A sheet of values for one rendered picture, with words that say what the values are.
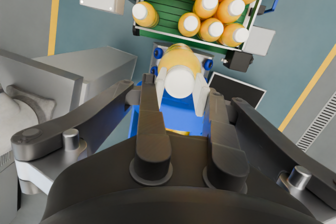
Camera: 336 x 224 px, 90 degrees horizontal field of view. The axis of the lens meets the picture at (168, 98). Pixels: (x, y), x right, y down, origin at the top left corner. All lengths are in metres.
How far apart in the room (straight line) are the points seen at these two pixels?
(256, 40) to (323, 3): 1.25
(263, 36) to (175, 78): 0.68
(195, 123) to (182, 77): 0.28
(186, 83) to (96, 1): 0.44
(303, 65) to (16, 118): 2.06
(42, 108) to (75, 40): 1.21
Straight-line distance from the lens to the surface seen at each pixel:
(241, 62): 0.68
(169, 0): 0.75
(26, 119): 0.72
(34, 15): 2.10
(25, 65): 0.80
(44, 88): 0.77
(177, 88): 0.22
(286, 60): 1.94
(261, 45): 0.86
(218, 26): 0.53
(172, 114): 0.45
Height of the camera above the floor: 1.64
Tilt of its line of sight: 69 degrees down
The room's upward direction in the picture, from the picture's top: 172 degrees counter-clockwise
